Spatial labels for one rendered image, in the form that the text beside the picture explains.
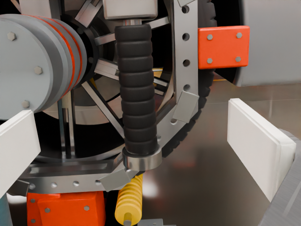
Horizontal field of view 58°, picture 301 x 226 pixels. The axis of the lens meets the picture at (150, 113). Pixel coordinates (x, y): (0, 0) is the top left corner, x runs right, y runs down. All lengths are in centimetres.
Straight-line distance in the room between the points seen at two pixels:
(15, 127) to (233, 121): 13
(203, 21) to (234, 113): 42
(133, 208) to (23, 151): 46
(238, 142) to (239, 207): 135
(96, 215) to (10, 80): 34
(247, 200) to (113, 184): 110
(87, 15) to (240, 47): 31
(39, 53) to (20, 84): 5
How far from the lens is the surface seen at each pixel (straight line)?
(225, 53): 50
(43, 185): 61
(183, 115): 51
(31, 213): 65
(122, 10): 26
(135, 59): 26
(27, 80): 37
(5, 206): 55
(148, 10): 26
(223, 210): 149
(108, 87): 76
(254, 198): 160
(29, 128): 18
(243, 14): 67
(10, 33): 37
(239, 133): 16
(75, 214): 62
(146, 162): 29
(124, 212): 62
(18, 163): 17
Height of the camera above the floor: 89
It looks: 18 degrees down
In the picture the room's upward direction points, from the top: 3 degrees counter-clockwise
